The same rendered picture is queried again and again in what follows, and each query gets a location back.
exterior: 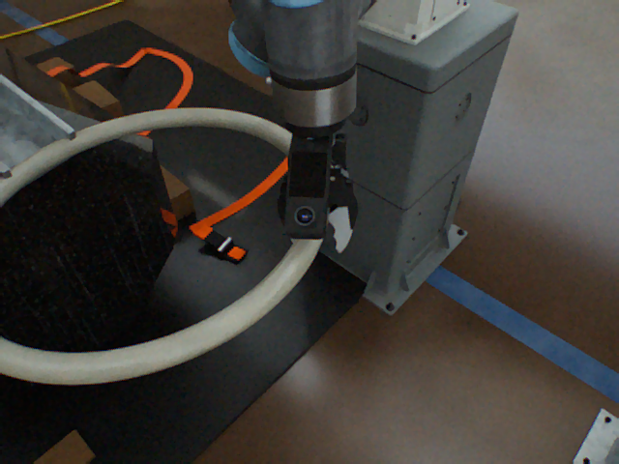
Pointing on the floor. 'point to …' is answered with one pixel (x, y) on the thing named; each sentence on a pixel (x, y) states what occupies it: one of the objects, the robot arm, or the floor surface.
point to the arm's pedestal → (416, 146)
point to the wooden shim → (68, 451)
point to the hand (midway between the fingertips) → (319, 248)
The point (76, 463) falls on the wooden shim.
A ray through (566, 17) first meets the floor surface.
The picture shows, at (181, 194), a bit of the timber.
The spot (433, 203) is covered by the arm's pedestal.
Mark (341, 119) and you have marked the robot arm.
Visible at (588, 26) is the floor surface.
